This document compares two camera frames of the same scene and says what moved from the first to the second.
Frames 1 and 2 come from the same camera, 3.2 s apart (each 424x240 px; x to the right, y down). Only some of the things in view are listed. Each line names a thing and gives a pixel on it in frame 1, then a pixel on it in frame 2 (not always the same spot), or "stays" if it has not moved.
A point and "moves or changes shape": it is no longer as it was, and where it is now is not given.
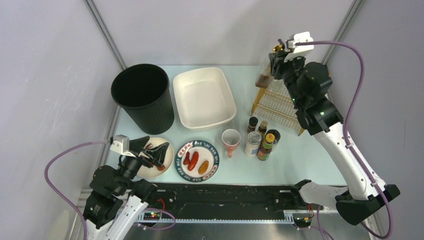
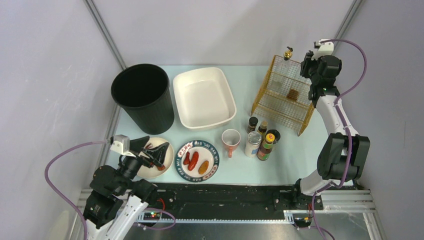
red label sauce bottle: (265, 150) stays
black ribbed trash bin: (143, 90) stays
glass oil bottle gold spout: (266, 75) moves or changes shape
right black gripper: (276, 65) → (306, 67)
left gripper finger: (137, 145) stays
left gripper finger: (158, 152) stays
